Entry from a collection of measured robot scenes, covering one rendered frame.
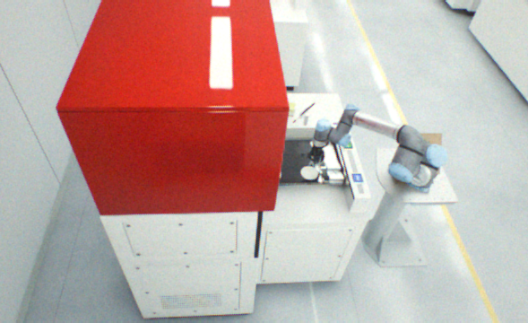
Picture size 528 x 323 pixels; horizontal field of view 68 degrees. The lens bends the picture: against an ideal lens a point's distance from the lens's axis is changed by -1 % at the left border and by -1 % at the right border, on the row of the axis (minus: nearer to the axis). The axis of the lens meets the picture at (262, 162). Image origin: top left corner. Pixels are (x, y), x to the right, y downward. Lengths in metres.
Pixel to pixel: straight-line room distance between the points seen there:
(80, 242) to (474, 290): 2.92
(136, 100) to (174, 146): 0.21
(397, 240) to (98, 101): 2.54
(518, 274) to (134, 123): 3.05
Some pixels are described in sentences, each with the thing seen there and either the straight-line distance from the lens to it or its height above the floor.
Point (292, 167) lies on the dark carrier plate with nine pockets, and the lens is 2.37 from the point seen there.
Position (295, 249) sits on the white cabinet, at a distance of 2.47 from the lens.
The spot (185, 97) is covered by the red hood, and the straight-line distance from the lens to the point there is 1.35.
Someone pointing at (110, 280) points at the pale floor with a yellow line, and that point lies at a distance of 3.06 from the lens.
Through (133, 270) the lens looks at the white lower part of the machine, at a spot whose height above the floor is 0.73.
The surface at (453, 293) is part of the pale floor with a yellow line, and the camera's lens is 3.30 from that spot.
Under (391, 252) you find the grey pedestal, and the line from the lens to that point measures 3.25.
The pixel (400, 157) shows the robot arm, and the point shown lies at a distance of 1.90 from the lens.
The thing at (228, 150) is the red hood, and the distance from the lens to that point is 1.44.
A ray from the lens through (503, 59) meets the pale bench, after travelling 5.63.
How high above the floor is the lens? 2.66
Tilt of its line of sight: 48 degrees down
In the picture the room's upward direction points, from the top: 5 degrees clockwise
